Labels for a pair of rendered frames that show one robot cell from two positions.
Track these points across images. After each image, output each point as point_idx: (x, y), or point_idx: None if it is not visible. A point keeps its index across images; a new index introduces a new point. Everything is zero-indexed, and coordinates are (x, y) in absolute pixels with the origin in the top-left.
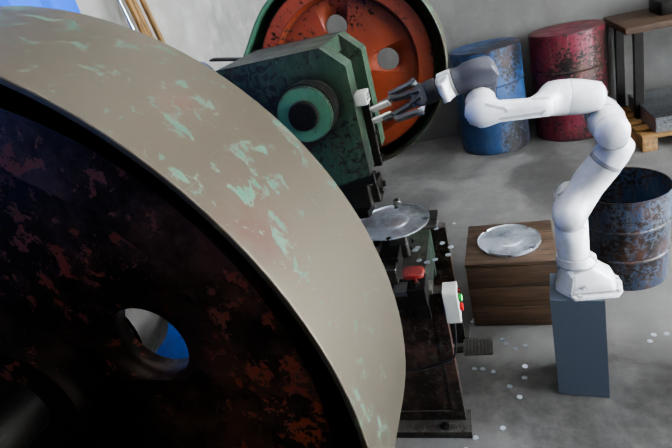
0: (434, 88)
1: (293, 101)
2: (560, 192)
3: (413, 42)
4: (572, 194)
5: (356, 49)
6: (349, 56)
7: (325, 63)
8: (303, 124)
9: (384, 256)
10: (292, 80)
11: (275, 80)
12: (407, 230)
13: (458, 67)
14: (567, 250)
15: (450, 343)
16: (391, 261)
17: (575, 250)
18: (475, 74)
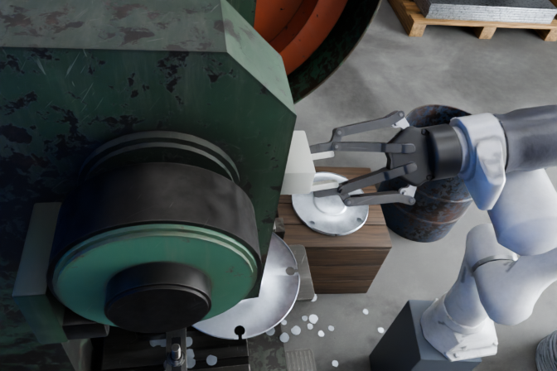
0: (459, 164)
1: (128, 262)
2: (494, 256)
3: None
4: (527, 281)
5: None
6: None
7: (235, 98)
8: (157, 323)
9: (222, 345)
10: (100, 124)
11: (30, 115)
12: (269, 308)
13: (523, 127)
14: (470, 318)
15: None
16: (236, 358)
17: (480, 319)
18: (556, 157)
